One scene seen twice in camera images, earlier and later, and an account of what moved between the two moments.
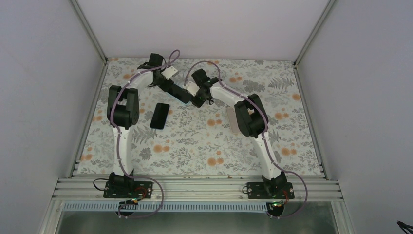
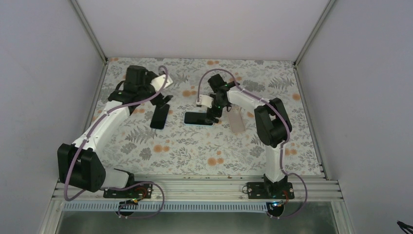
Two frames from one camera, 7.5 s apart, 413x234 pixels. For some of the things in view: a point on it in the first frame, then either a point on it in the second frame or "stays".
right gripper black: (198, 103) → (213, 119)
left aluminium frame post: (89, 30) stays
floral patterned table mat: (199, 117) stays
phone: (180, 93) → (196, 118)
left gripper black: (166, 87) → (157, 100)
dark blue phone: (159, 119) stays
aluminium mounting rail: (196, 189) stays
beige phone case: (233, 121) stays
